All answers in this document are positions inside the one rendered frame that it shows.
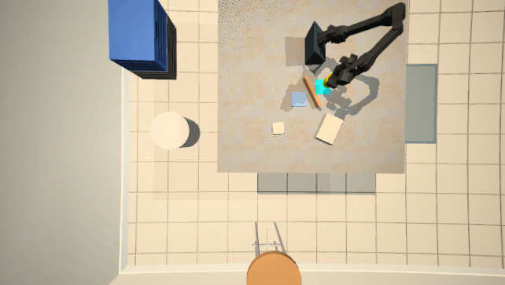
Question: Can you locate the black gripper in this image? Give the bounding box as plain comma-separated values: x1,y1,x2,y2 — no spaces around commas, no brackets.
326,57,348,89

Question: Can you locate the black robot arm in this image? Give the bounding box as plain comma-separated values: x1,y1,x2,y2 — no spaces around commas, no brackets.
317,2,406,85

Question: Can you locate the brown wooden plank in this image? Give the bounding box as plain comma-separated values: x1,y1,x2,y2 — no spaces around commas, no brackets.
302,76,321,108

